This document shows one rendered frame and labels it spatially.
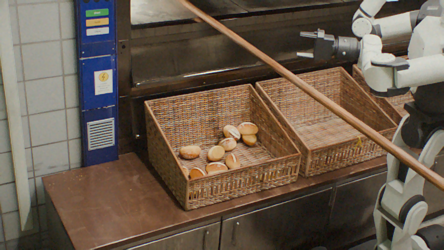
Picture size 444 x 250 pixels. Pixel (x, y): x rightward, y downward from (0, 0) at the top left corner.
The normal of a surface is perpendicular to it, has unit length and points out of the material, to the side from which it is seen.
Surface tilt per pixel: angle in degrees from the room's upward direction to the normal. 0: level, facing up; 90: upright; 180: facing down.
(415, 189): 90
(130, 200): 0
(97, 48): 90
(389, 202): 86
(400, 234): 92
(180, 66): 70
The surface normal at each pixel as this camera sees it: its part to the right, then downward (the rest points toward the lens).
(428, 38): -0.64, -0.69
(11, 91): 0.50, 0.47
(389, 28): -0.36, 0.32
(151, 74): 0.50, 0.14
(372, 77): -0.80, 0.35
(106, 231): 0.08, -0.86
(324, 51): -0.07, 0.49
